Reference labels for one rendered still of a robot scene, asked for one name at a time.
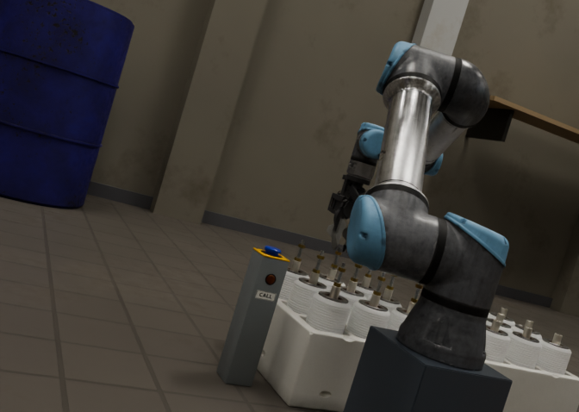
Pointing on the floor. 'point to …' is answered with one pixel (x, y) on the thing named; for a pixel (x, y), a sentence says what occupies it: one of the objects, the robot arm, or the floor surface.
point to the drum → (54, 90)
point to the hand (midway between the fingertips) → (341, 246)
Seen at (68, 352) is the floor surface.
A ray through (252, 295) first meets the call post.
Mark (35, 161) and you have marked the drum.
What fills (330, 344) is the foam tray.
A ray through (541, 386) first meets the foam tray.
